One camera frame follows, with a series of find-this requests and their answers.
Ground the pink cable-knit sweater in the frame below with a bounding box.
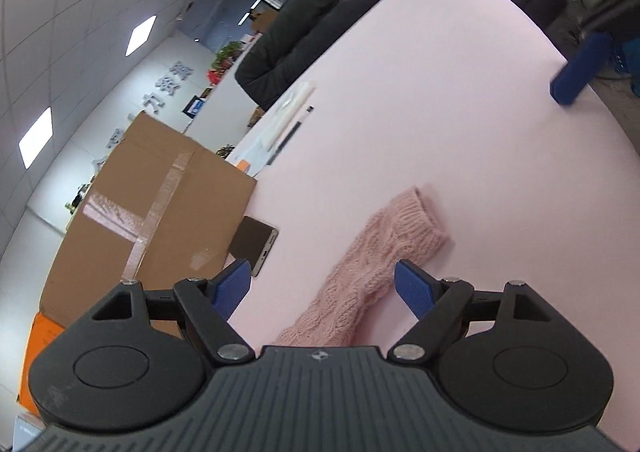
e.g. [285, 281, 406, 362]
[274, 186, 448, 347]

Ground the black smartphone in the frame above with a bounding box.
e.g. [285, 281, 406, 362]
[229, 216, 279, 277]

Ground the large brown cardboard box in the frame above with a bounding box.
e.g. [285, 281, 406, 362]
[40, 114, 256, 327]

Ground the white paper stack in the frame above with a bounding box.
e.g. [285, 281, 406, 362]
[226, 81, 314, 177]

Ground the orange cardboard box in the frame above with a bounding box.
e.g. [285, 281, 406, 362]
[16, 311, 68, 416]

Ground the blue pen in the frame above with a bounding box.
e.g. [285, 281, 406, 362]
[266, 105, 314, 166]

